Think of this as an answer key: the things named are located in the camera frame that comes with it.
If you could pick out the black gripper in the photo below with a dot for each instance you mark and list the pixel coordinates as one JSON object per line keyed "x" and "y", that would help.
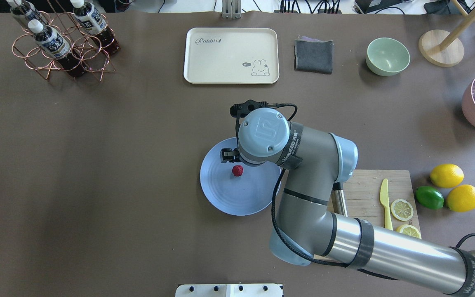
{"x": 228, "y": 155}

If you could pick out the red strawberry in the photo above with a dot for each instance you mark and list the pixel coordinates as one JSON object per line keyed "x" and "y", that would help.
{"x": 237, "y": 170}

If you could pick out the blue plate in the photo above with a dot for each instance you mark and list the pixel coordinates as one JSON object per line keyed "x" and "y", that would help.
{"x": 241, "y": 196}

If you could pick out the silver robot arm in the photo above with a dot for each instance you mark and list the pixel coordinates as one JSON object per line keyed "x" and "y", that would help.
{"x": 306, "y": 231}

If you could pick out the cream rabbit tray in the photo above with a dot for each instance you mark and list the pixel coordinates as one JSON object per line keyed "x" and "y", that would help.
{"x": 231, "y": 56}

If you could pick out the grey folded cloth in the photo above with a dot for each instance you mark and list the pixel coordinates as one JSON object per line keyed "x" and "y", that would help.
{"x": 314, "y": 55}

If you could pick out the wooden cutting board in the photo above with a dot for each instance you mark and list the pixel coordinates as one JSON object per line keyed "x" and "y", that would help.
{"x": 362, "y": 195}

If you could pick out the yellow plastic knife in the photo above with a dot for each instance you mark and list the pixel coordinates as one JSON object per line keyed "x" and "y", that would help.
{"x": 385, "y": 202}

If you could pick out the lemon slice upper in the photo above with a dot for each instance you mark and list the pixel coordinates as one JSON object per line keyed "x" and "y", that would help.
{"x": 402, "y": 210}

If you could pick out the lemon slice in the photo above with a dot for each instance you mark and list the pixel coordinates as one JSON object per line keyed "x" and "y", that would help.
{"x": 410, "y": 230}
{"x": 402, "y": 210}

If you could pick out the green bowl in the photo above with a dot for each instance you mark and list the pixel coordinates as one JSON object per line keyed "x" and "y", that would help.
{"x": 387, "y": 57}

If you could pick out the lemon slice lower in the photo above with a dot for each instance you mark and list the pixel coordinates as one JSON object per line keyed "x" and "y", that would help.
{"x": 410, "y": 230}

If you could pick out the tea bottle middle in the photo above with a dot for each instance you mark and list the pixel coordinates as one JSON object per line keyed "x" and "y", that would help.
{"x": 94, "y": 25}

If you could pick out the tea bottle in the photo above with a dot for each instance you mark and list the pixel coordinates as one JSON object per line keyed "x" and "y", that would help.
{"x": 23, "y": 12}
{"x": 57, "y": 47}
{"x": 94, "y": 25}

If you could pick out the green lime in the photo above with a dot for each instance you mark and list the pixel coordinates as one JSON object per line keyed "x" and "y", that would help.
{"x": 429, "y": 197}

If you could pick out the tea bottle front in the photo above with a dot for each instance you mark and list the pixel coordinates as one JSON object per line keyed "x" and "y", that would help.
{"x": 57, "y": 47}

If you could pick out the yellow lemon left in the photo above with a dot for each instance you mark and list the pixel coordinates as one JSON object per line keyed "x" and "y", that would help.
{"x": 446, "y": 175}

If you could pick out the yellow lemon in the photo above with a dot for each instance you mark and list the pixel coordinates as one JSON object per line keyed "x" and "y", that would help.
{"x": 461, "y": 198}
{"x": 446, "y": 175}

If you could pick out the yellow lemon right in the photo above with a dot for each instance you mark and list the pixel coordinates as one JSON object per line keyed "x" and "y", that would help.
{"x": 461, "y": 198}

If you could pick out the wooden cup stand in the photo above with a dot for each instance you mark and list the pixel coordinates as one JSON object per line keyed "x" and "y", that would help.
{"x": 443, "y": 48}

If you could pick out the tea bottle rear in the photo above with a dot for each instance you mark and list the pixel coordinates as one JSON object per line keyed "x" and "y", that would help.
{"x": 23, "y": 12}

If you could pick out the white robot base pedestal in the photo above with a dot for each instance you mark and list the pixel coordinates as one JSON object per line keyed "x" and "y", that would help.
{"x": 230, "y": 290}

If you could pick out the aluminium frame post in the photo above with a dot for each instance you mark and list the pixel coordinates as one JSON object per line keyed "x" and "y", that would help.
{"x": 231, "y": 9}

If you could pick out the copper wire bottle rack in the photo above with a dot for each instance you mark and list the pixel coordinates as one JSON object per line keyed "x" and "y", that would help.
{"x": 74, "y": 42}

